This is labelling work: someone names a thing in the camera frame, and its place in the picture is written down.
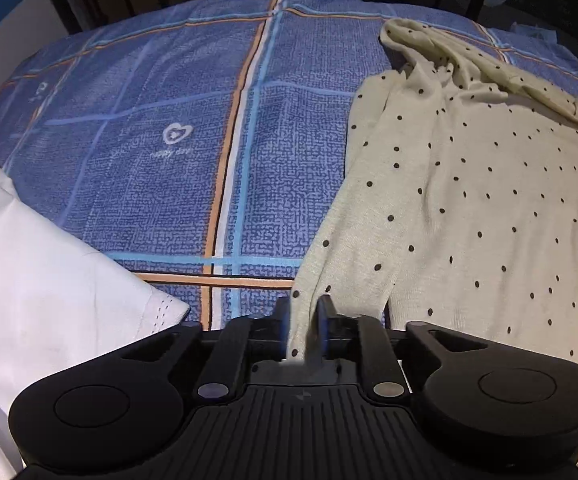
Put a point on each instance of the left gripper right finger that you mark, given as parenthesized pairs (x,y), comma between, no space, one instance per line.
(327,324)

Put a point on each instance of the cream polka dot garment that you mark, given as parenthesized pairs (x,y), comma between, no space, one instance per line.
(459,202)

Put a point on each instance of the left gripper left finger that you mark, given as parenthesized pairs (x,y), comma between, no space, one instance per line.
(281,324)

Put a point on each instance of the blue plaid bed sheet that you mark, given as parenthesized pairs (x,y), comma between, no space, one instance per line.
(207,140)

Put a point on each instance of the white cloth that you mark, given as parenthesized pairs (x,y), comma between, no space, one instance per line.
(61,303)

